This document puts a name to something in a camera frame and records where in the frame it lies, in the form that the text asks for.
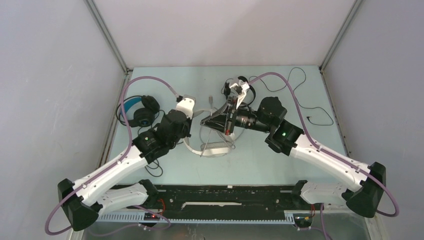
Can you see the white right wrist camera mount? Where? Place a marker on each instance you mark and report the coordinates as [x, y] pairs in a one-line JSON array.
[[240, 87]]

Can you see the aluminium frame post right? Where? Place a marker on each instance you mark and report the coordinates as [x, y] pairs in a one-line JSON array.
[[341, 33]]

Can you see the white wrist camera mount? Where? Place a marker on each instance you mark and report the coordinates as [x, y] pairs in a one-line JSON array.
[[186, 105], [240, 87]]

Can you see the small black on-ear headphones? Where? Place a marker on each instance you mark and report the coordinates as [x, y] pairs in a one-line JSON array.
[[227, 92]]

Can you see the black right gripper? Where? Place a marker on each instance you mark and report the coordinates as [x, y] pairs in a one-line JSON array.
[[221, 121]]

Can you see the white slotted cable duct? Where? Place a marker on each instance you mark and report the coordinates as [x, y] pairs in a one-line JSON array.
[[139, 217]]

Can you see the aluminium frame post left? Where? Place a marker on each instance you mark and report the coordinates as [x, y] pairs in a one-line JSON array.
[[100, 22]]

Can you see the aluminium frame post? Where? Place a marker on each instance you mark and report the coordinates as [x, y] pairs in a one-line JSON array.
[[100, 22], [341, 33]]

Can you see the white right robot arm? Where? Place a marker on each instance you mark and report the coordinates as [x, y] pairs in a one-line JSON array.
[[360, 185]]

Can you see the black and blue headset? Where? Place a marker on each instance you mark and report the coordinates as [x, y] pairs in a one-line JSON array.
[[142, 117]]

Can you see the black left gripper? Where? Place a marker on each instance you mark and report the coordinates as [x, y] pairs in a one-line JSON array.
[[187, 132]]

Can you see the white gaming headset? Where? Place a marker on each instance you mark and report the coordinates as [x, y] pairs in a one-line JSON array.
[[214, 149]]

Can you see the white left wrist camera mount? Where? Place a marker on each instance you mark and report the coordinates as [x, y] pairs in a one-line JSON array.
[[186, 105]]

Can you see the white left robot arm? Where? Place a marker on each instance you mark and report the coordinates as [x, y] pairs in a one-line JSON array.
[[77, 197]]

